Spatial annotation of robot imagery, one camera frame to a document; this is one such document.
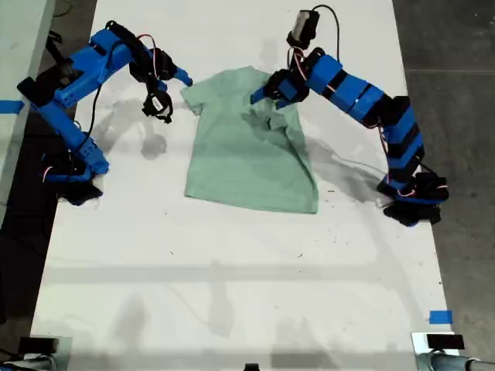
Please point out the pale green T-shirt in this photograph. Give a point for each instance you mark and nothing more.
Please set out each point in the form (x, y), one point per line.
(247, 166)

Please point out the pale grey padded tube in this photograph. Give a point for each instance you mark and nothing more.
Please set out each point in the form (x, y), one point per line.
(452, 362)
(31, 364)

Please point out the blue tape strip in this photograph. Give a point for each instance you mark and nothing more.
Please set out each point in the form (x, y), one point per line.
(441, 317)
(11, 105)

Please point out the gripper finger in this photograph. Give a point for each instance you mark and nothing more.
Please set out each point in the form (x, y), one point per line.
(261, 94)
(281, 104)
(182, 75)

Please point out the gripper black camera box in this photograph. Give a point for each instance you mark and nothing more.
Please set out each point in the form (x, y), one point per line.
(156, 106)
(303, 25)

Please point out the small black clamp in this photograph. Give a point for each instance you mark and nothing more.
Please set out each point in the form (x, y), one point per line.
(251, 367)

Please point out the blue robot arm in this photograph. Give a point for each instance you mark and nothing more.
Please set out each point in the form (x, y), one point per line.
(77, 83)
(348, 92)

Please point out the silver metal plate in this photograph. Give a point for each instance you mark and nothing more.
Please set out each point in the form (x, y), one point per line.
(417, 348)
(65, 353)

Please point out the small black box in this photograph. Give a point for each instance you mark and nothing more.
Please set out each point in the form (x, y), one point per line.
(38, 344)
(444, 341)

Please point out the white side bench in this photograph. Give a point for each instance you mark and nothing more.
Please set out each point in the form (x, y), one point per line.
(19, 58)

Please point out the black tripod leg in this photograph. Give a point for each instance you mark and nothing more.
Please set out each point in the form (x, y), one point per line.
(54, 46)

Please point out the camera black stalk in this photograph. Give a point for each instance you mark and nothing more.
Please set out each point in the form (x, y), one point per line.
(151, 86)
(299, 47)

